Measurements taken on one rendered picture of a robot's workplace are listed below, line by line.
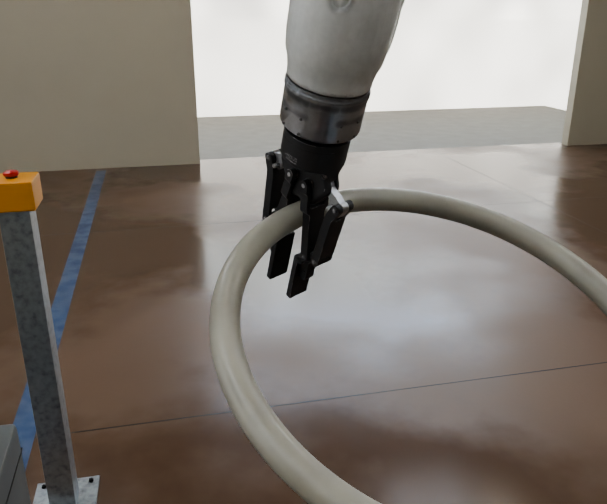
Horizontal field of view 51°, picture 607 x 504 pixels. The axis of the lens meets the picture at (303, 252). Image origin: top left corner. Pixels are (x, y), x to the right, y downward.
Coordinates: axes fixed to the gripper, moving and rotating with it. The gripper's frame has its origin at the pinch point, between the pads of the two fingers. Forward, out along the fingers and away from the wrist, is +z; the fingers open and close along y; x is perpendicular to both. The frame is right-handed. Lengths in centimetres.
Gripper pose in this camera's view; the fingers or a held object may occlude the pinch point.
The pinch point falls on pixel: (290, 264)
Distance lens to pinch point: 82.0
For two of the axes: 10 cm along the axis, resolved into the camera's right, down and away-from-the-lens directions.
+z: -1.7, 7.5, 6.4
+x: 7.5, -3.2, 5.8
